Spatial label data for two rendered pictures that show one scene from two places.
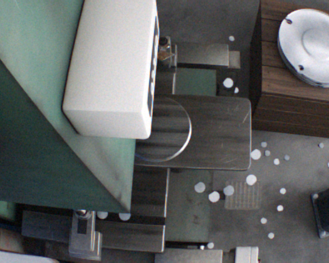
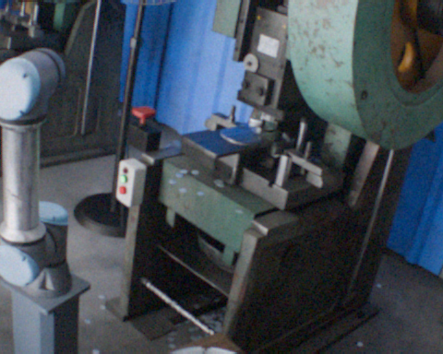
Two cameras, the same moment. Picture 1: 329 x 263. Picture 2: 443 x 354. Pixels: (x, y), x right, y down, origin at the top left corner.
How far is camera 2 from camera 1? 194 cm
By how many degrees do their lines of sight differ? 76
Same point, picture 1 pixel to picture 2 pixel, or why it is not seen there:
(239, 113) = (214, 149)
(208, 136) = (216, 140)
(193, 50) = (281, 218)
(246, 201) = (147, 323)
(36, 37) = not seen: outside the picture
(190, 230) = (178, 159)
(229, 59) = (257, 231)
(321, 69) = not seen: outside the picture
